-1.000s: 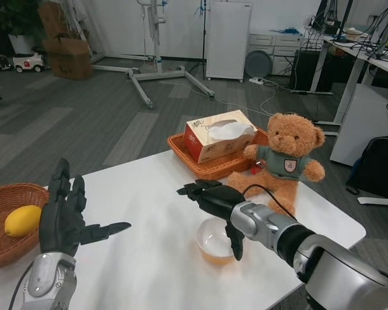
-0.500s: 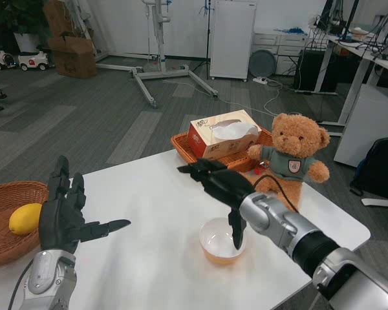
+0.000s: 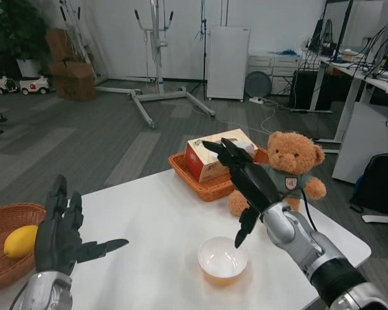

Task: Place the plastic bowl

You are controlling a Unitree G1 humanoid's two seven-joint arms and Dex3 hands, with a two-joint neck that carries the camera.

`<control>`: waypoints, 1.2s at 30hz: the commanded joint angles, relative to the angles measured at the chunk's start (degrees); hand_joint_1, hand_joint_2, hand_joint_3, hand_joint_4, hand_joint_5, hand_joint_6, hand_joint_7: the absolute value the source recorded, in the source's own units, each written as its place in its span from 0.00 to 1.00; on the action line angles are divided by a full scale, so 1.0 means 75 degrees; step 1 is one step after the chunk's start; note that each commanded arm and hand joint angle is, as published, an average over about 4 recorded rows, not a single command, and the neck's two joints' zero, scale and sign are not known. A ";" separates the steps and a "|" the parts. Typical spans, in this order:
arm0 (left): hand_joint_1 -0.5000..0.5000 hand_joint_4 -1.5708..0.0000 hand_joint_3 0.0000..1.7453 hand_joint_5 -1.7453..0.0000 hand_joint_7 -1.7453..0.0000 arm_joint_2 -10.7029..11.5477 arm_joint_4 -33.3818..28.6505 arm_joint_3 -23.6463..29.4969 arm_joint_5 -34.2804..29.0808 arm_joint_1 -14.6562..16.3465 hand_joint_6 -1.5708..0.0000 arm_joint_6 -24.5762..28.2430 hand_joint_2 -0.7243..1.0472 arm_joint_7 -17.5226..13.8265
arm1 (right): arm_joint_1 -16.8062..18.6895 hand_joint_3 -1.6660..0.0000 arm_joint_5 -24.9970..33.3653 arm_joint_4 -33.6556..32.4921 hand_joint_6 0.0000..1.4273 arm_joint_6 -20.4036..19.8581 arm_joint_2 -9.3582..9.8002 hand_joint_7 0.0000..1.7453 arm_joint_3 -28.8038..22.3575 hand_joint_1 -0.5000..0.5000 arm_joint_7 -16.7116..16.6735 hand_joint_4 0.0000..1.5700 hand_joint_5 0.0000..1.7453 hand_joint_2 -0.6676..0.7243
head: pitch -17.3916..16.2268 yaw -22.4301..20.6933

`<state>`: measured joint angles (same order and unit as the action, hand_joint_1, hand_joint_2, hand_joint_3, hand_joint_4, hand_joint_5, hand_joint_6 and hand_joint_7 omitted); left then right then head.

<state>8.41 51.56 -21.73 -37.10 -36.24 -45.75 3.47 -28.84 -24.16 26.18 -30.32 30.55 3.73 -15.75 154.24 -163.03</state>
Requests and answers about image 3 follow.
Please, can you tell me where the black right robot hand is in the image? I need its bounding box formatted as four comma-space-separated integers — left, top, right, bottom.
202, 138, 284, 249

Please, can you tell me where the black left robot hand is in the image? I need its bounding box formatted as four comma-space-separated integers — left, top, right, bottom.
34, 174, 130, 276

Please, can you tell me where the white and orange plastic bowl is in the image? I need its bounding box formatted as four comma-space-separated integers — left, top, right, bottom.
197, 236, 249, 285

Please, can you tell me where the yellow lemon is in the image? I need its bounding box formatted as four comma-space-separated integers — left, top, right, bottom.
3, 225, 39, 260

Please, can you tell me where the orange rectangular woven basket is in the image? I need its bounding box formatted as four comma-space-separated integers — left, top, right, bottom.
168, 147, 269, 203

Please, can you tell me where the brown teddy bear green shirt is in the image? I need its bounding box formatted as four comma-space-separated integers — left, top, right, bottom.
228, 130, 327, 216

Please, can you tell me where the round brown wicker basket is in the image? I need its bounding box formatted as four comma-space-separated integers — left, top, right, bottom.
0, 202, 48, 291

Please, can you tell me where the red and beige tissue box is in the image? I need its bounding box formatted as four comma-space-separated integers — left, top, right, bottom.
184, 128, 259, 183

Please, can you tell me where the round grey tray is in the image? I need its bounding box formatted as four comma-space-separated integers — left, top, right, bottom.
245, 70, 272, 97

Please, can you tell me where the black computer tower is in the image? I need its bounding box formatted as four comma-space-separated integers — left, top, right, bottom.
289, 69, 332, 111

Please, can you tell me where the white low side cabinet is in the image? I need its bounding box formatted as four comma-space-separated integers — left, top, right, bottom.
331, 103, 388, 185

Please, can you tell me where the white drawer cabinet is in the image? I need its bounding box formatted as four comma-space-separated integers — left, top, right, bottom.
247, 54, 301, 96

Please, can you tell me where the tall white cabinet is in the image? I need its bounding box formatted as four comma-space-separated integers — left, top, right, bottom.
206, 25, 250, 101

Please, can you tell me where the black backpack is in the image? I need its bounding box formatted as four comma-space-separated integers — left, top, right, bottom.
349, 152, 388, 217

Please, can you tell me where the white flat board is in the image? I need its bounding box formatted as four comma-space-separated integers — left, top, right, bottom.
361, 214, 388, 225

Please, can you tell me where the white office desk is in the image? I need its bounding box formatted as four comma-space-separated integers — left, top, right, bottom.
310, 56, 388, 152

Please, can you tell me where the black tripod stand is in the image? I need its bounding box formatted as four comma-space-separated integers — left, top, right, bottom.
190, 19, 211, 94

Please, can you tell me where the white toy car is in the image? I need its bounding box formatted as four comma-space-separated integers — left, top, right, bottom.
0, 74, 19, 96
19, 76, 51, 96

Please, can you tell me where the large cardboard box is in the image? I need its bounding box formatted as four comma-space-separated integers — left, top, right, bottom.
48, 61, 98, 103

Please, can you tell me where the grey patient lift gantry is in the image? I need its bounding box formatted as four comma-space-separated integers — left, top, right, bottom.
95, 0, 216, 130

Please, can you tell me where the white plant pot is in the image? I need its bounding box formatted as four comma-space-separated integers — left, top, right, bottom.
16, 57, 41, 78

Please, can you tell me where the small cardboard box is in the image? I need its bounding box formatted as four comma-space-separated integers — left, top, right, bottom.
45, 28, 72, 63

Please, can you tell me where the green potted plant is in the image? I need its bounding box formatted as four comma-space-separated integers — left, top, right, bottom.
0, 0, 50, 63

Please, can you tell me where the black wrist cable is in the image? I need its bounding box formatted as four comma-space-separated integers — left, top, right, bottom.
283, 187, 318, 232

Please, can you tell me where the folded grey lift frame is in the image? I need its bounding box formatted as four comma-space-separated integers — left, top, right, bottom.
58, 0, 108, 82

